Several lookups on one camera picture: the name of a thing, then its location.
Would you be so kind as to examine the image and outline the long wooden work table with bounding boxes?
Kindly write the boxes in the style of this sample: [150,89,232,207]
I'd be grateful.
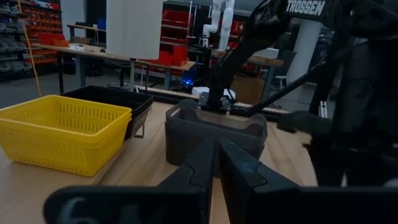
[30,42,198,95]

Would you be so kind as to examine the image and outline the white round pillar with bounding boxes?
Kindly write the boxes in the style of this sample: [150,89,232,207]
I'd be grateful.
[285,19,325,85]

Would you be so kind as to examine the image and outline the silver aluminium extrusion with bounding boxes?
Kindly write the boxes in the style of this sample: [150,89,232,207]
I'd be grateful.
[318,100,330,119]

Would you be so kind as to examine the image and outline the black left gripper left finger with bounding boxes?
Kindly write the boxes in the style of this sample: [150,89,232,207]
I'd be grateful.
[43,136,216,224]

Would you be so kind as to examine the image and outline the red bins stack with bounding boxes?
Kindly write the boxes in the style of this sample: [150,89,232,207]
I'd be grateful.
[150,45,189,68]

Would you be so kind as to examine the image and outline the red parts bin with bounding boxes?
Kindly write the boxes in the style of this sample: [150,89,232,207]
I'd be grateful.
[38,32,70,48]

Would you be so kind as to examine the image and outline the black rig frame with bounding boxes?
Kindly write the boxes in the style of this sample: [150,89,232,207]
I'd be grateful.
[248,60,328,117]

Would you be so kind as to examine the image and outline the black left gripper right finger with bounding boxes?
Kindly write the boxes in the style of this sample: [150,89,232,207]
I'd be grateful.
[219,139,398,224]

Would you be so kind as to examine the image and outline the yellow hanging cable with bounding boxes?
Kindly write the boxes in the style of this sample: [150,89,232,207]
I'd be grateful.
[16,0,44,98]

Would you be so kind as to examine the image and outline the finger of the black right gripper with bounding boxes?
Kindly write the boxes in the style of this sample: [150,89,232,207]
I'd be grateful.
[305,136,398,188]
[276,110,334,138]

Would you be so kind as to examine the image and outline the wooden workbench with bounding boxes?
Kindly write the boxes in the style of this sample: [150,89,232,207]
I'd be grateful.
[212,47,285,102]

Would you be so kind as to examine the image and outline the storage rack with bins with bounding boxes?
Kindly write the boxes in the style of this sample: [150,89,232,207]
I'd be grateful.
[0,0,63,78]

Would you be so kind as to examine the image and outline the translucent grey plastic basket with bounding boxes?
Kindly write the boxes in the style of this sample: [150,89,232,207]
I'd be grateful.
[164,121,267,167]
[165,99,269,141]

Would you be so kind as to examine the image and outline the yellow slotted plastic basket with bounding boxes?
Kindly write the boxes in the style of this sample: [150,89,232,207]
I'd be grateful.
[0,94,133,138]
[0,119,132,178]

